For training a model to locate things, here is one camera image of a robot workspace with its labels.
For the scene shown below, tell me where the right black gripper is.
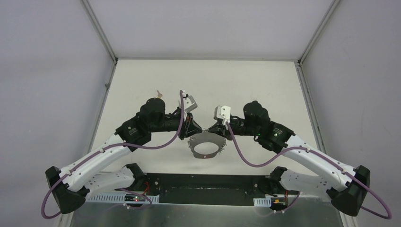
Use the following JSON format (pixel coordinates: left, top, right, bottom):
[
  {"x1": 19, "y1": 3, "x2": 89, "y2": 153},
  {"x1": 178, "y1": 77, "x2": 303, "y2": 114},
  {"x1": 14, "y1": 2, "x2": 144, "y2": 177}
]
[{"x1": 208, "y1": 117, "x2": 260, "y2": 141}]

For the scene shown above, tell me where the perforated metal ring plate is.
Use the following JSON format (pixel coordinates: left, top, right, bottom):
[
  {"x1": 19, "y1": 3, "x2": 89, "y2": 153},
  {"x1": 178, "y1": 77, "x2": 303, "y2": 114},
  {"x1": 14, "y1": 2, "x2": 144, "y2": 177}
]
[{"x1": 188, "y1": 131, "x2": 226, "y2": 159}]

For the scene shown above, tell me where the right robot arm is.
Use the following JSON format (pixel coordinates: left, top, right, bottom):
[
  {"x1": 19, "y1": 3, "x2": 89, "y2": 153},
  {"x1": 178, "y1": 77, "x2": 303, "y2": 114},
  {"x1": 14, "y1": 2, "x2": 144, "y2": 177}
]
[{"x1": 208, "y1": 101, "x2": 370, "y2": 217}]

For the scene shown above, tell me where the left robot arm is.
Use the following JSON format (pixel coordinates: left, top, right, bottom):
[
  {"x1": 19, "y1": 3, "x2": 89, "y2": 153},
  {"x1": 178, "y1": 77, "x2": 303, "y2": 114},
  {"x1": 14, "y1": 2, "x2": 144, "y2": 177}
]
[{"x1": 41, "y1": 95, "x2": 202, "y2": 219}]

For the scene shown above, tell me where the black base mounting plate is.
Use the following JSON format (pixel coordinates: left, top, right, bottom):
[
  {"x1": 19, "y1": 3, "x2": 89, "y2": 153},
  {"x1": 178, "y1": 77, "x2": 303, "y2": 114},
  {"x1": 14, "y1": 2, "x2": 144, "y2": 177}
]
[{"x1": 127, "y1": 173, "x2": 286, "y2": 206}]

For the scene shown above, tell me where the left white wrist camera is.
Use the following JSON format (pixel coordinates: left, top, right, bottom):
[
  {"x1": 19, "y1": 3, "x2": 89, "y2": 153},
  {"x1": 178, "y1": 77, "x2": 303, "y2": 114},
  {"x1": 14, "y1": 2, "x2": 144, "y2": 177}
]
[{"x1": 183, "y1": 96, "x2": 198, "y2": 113}]

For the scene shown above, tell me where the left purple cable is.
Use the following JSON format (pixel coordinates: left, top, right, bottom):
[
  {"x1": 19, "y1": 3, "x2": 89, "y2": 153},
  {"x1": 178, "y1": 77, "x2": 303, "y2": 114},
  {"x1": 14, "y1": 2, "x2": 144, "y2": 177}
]
[{"x1": 41, "y1": 90, "x2": 188, "y2": 219}]

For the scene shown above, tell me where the white slotted cable duct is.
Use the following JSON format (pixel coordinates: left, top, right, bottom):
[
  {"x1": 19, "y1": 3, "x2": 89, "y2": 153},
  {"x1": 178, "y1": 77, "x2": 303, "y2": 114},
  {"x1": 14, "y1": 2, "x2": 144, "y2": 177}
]
[{"x1": 87, "y1": 192, "x2": 159, "y2": 204}]

